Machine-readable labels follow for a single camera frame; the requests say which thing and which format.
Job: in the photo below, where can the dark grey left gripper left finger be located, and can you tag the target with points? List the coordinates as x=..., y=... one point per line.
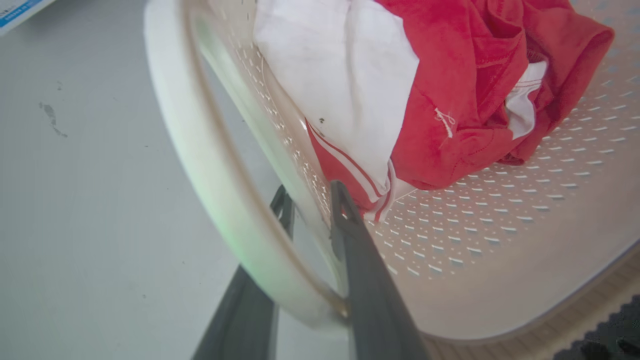
x=240, y=320

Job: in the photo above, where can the black mat with scalloped edge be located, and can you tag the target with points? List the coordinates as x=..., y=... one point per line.
x=607, y=335

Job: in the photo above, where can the white and blue paper sheet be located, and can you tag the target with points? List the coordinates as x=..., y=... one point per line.
x=17, y=11

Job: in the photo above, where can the red and white garment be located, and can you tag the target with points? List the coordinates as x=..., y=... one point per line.
x=400, y=90

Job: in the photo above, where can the white perforated plastic laundry basket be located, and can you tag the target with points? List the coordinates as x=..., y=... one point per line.
x=500, y=250

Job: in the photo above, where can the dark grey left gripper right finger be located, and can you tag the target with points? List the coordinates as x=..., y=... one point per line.
x=375, y=305

